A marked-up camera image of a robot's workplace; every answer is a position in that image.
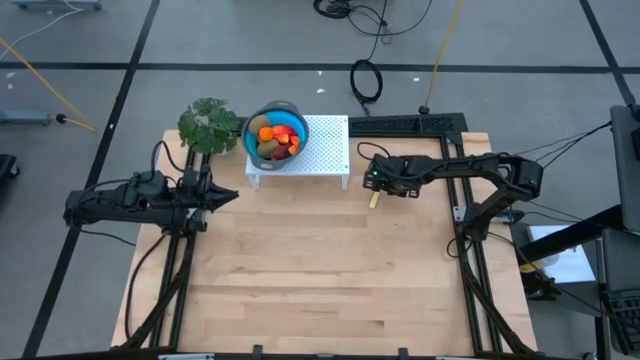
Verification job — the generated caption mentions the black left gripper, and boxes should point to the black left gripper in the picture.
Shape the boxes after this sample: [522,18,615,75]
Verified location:
[167,177,240,226]

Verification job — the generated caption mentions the brown kiwi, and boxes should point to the brown kiwi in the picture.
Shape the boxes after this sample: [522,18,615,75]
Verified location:
[248,114,272,136]
[256,138,281,159]

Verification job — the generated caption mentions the blue grey collapsible bowl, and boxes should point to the blue grey collapsible bowl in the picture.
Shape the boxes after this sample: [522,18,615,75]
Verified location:
[241,99,310,172]

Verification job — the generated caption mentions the green potted plant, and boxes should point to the green potted plant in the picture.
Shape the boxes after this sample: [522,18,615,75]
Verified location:
[177,97,241,155]

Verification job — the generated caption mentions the white perforated metal rack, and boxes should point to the white perforated metal rack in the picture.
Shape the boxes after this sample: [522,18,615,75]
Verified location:
[244,114,351,191]

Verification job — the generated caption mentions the white sheet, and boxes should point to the white sheet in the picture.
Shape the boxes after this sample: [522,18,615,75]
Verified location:
[527,224,597,284]

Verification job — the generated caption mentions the grey stand foot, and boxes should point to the grey stand foot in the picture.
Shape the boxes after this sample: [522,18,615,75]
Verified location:
[0,110,54,126]
[9,0,104,12]

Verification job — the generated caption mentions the black floor object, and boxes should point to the black floor object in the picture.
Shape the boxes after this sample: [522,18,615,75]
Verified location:
[0,153,21,180]

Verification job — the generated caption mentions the grey cabinet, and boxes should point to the grey cabinet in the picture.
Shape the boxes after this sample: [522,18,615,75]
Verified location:
[609,103,640,234]

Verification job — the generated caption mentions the black metal table frame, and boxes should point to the black metal table frame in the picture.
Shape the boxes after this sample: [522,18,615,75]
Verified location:
[119,112,539,360]

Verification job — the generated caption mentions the coiled black floor cable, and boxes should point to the coiled black floor cable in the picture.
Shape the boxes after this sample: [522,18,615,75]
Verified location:
[348,58,384,117]

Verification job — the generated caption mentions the yellow hanging cable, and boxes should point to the yellow hanging cable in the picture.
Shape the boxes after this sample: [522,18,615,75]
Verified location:
[423,0,465,112]

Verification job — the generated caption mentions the black floor cable bundle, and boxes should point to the black floor cable bundle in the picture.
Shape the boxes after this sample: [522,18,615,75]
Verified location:
[313,0,434,61]

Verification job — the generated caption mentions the yellow floor cable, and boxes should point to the yellow floor cable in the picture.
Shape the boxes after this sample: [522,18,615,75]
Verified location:
[0,38,96,132]

